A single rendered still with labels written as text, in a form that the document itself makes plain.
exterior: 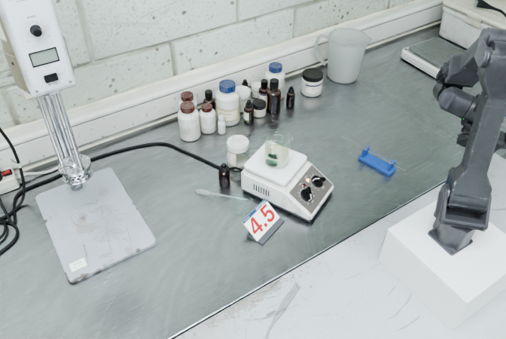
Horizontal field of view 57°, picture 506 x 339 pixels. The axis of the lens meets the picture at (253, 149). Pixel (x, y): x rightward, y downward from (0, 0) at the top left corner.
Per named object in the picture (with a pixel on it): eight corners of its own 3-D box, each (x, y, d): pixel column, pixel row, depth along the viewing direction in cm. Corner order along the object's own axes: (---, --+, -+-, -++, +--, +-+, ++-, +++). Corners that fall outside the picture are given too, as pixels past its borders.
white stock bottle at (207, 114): (211, 136, 135) (209, 112, 129) (197, 132, 137) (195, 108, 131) (219, 127, 138) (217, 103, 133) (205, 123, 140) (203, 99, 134)
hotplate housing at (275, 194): (333, 191, 118) (337, 168, 113) (309, 224, 110) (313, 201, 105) (260, 160, 127) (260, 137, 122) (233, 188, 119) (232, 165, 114)
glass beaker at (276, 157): (261, 170, 112) (262, 143, 106) (265, 153, 117) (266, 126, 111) (290, 173, 111) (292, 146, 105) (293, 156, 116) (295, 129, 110)
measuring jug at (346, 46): (308, 80, 158) (312, 41, 148) (315, 62, 168) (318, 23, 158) (363, 89, 154) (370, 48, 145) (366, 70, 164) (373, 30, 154)
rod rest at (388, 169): (396, 170, 124) (398, 160, 122) (389, 176, 123) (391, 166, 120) (364, 153, 130) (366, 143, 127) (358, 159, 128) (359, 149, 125)
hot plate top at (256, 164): (308, 158, 116) (309, 156, 115) (285, 187, 108) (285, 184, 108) (267, 142, 121) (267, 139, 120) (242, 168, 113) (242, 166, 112)
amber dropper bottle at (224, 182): (224, 189, 119) (224, 169, 114) (216, 184, 120) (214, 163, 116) (233, 183, 120) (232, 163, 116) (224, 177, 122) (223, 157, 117)
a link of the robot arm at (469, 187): (541, 48, 74) (527, 41, 79) (494, 43, 75) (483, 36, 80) (485, 220, 86) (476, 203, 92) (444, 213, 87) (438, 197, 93)
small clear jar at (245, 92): (250, 102, 148) (250, 84, 144) (251, 113, 144) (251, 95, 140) (232, 102, 148) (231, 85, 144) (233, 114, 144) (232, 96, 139)
